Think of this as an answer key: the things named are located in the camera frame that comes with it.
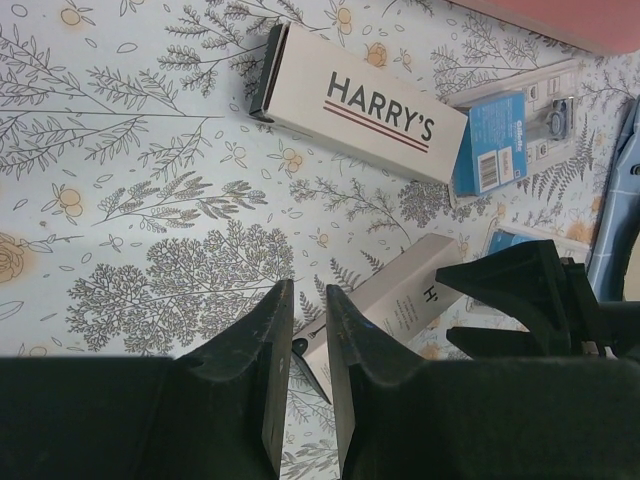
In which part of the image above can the white Harry's razor box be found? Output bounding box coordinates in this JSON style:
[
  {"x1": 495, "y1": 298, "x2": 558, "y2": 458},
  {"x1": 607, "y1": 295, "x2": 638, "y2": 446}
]
[{"x1": 249, "y1": 23, "x2": 467, "y2": 184}]

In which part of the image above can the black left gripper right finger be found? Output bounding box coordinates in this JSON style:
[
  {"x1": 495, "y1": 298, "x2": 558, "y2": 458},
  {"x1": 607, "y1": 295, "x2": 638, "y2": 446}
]
[{"x1": 326, "y1": 285, "x2": 639, "y2": 479}]

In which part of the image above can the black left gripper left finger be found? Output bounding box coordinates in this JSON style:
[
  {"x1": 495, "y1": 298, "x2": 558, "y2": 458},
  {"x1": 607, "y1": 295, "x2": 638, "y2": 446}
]
[{"x1": 1, "y1": 280, "x2": 294, "y2": 479}]

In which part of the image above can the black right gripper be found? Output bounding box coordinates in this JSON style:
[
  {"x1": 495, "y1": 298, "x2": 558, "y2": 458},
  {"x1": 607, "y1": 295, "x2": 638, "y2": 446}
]
[{"x1": 436, "y1": 248, "x2": 639, "y2": 360}]

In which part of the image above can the blue checkered cloth napkin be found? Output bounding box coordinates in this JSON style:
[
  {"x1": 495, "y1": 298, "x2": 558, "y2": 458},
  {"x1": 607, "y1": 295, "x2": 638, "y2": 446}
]
[{"x1": 588, "y1": 101, "x2": 639, "y2": 302}]

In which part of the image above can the Gillette razor blister pack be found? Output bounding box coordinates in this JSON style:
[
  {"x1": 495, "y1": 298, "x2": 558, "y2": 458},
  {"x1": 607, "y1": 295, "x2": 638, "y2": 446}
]
[
  {"x1": 446, "y1": 60, "x2": 579, "y2": 206},
  {"x1": 482, "y1": 222, "x2": 590, "y2": 265}
]

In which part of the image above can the pink three-tier wooden shelf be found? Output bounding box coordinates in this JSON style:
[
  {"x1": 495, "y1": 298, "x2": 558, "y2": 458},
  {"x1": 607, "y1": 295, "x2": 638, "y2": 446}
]
[{"x1": 456, "y1": 0, "x2": 639, "y2": 56}]

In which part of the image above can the slim white H razor box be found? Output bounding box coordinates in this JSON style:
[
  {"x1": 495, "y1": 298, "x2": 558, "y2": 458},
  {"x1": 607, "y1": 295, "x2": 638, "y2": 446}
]
[{"x1": 292, "y1": 234, "x2": 461, "y2": 403}]

